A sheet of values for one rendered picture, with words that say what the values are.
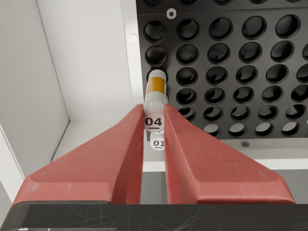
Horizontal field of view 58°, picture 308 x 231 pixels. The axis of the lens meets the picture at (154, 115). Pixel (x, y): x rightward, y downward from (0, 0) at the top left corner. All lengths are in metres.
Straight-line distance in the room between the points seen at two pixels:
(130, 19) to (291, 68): 0.11
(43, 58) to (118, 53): 0.06
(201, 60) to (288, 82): 0.06
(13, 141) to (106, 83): 0.10
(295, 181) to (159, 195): 0.78
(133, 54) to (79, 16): 0.05
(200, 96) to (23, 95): 0.12
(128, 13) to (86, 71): 0.07
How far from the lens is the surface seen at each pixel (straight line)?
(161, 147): 0.19
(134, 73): 0.23
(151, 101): 0.15
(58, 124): 0.26
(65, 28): 0.24
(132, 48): 0.22
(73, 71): 0.25
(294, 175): 0.57
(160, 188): 1.27
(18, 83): 0.20
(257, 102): 0.19
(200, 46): 0.16
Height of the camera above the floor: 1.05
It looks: 55 degrees down
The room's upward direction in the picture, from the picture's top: 178 degrees counter-clockwise
